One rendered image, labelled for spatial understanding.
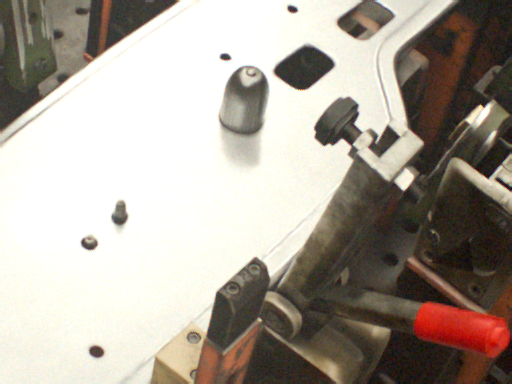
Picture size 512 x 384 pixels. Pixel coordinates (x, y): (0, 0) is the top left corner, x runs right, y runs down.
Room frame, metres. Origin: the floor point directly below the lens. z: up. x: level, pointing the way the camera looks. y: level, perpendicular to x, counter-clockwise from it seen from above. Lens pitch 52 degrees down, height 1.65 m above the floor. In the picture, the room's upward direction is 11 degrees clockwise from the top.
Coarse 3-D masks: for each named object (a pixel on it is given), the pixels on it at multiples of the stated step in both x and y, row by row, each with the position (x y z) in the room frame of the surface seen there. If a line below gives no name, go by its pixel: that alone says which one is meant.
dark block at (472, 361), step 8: (504, 296) 0.55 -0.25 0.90; (496, 304) 0.55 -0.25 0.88; (504, 304) 0.55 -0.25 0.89; (488, 312) 0.56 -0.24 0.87; (496, 312) 0.55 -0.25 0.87; (504, 312) 0.55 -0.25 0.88; (504, 320) 0.55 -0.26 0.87; (464, 352) 0.56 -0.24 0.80; (464, 360) 0.55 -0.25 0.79; (472, 360) 0.55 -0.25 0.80; (480, 360) 0.55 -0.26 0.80; (488, 360) 0.54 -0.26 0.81; (496, 360) 0.57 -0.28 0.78; (456, 368) 0.56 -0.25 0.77; (464, 368) 0.55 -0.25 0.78; (472, 368) 0.55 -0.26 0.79; (480, 368) 0.54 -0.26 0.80; (488, 368) 0.55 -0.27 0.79; (456, 376) 0.55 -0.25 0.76; (464, 376) 0.55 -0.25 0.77; (472, 376) 0.55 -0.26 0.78; (480, 376) 0.54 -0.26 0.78
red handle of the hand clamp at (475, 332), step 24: (336, 288) 0.40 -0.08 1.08; (336, 312) 0.39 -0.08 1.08; (360, 312) 0.38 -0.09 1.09; (384, 312) 0.37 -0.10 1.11; (408, 312) 0.37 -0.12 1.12; (432, 312) 0.36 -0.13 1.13; (456, 312) 0.36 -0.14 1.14; (432, 336) 0.35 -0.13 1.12; (456, 336) 0.35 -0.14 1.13; (480, 336) 0.34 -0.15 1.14; (504, 336) 0.35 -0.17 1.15
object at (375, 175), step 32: (320, 128) 0.40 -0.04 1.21; (352, 128) 0.41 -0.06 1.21; (384, 128) 0.41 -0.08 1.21; (352, 160) 0.39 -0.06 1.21; (384, 160) 0.39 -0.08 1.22; (352, 192) 0.39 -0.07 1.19; (384, 192) 0.38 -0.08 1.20; (416, 192) 0.38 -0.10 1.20; (320, 224) 0.39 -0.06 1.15; (352, 224) 0.38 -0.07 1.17; (320, 256) 0.39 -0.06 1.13; (352, 256) 0.41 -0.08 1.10; (288, 288) 0.39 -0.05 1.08; (320, 288) 0.39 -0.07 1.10
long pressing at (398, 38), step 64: (192, 0) 0.71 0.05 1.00; (256, 0) 0.72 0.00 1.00; (320, 0) 0.74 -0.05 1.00; (384, 0) 0.76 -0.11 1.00; (448, 0) 0.78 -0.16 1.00; (128, 64) 0.62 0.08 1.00; (192, 64) 0.63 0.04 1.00; (256, 64) 0.65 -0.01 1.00; (384, 64) 0.67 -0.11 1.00; (64, 128) 0.55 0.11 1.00; (128, 128) 0.56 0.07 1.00; (192, 128) 0.57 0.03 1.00; (0, 192) 0.48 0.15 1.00; (64, 192) 0.49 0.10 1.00; (128, 192) 0.50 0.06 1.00; (192, 192) 0.51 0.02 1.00; (256, 192) 0.53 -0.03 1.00; (320, 192) 0.54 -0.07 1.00; (0, 256) 0.43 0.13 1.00; (64, 256) 0.44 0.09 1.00; (128, 256) 0.45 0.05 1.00; (192, 256) 0.46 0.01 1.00; (0, 320) 0.38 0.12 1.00; (64, 320) 0.39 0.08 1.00; (128, 320) 0.40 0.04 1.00; (192, 320) 0.41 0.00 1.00
